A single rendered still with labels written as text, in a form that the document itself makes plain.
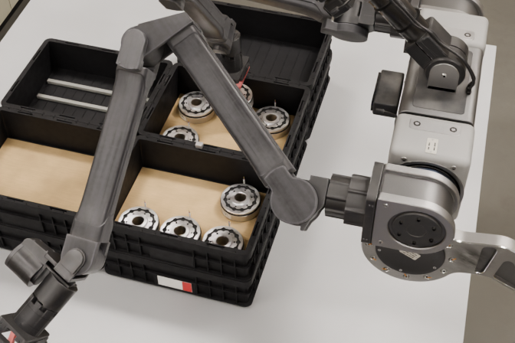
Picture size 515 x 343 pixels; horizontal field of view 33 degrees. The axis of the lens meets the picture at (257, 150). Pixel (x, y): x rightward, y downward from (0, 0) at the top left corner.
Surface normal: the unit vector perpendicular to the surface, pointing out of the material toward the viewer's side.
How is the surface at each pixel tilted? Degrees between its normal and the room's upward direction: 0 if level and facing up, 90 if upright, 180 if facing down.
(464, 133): 0
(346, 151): 0
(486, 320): 0
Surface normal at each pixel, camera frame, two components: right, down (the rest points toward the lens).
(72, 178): -0.01, -0.69
